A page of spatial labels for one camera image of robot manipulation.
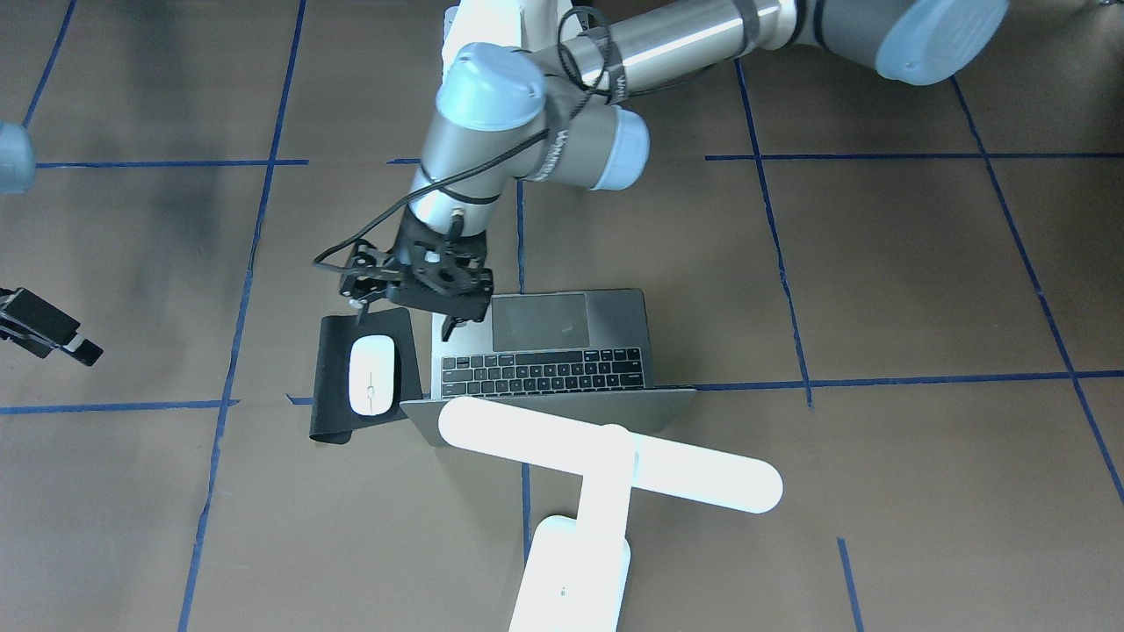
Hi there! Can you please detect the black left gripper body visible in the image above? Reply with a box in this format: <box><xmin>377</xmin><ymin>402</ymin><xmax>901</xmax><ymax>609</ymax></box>
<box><xmin>339</xmin><ymin>219</ymin><xmax>495</xmax><ymax>320</ymax></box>

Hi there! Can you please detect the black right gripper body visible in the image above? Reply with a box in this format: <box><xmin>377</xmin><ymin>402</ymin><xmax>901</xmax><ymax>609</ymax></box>
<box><xmin>1</xmin><ymin>287</ymin><xmax>105</xmax><ymax>365</ymax></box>

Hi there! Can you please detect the white computer mouse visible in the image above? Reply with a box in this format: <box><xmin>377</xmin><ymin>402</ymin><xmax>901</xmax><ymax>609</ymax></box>
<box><xmin>348</xmin><ymin>334</ymin><xmax>396</xmax><ymax>416</ymax></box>

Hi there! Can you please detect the black mouse pad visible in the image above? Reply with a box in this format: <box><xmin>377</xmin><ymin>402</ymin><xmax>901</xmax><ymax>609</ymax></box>
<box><xmin>308</xmin><ymin>308</ymin><xmax>422</xmax><ymax>445</ymax></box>

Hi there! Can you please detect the grey laptop computer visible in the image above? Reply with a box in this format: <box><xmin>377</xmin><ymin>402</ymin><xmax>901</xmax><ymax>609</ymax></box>
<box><xmin>402</xmin><ymin>289</ymin><xmax>695</xmax><ymax>446</ymax></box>

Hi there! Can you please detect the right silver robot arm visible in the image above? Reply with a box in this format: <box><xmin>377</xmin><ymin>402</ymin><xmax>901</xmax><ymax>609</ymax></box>
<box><xmin>1</xmin><ymin>121</ymin><xmax>105</xmax><ymax>367</ymax></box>

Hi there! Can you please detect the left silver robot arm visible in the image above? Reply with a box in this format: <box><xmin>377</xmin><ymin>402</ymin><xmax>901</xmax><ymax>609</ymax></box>
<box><xmin>312</xmin><ymin>1</ymin><xmax>1009</xmax><ymax>338</ymax></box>

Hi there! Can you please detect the black cable loop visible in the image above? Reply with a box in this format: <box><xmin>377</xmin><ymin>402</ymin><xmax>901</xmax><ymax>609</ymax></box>
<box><xmin>312</xmin><ymin>4</ymin><xmax>616</xmax><ymax>276</ymax></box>

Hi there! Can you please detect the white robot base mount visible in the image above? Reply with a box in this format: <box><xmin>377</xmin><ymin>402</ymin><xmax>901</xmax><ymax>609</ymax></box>
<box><xmin>441</xmin><ymin>1</ymin><xmax>573</xmax><ymax>72</ymax></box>

